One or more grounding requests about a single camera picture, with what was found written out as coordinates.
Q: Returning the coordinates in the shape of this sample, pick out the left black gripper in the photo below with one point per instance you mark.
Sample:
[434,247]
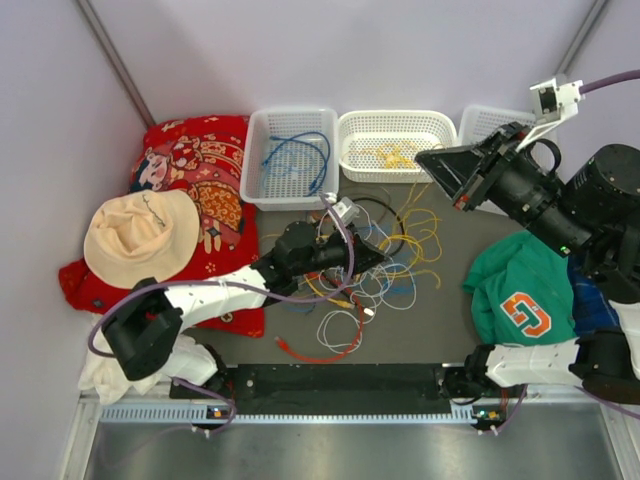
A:
[365,255]

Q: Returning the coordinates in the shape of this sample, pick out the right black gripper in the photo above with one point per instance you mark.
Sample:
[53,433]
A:
[465,174]

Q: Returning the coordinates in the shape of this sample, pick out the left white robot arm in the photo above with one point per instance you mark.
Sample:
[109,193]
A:
[143,332]

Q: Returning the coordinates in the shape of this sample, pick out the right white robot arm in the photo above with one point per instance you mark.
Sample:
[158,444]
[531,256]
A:
[595,217]

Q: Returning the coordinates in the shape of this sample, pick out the right white mesh basket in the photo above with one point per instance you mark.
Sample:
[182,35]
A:
[478,122]

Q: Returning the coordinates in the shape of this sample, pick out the white mesh basket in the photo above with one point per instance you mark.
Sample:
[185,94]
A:
[478,122]
[290,159]

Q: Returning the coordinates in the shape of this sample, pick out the middle white perforated basket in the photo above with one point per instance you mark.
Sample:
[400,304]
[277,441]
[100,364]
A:
[379,146]

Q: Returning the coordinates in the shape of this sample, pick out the left white mesh basket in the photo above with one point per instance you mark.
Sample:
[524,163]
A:
[290,159]

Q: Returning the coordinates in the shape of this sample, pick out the green jersey shirt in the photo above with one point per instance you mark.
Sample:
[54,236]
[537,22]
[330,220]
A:
[521,293]

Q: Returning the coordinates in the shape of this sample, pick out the red patterned cloth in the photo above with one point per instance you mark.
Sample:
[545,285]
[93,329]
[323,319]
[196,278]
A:
[202,157]

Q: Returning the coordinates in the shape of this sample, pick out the blue plaid cloth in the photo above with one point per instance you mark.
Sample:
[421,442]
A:
[591,311]

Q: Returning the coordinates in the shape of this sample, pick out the white cloth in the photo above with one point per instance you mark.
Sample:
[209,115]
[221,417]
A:
[100,375]

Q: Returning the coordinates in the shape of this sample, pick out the beige bucket hat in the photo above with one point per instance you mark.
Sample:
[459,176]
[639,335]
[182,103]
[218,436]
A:
[141,235]

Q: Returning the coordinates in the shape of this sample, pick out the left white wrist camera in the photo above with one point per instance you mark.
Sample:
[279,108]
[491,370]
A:
[344,207]

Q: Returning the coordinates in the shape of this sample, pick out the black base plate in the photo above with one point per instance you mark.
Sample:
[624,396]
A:
[334,389]

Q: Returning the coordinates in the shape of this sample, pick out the grey slotted cable duct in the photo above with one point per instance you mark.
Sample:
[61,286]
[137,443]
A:
[207,413]

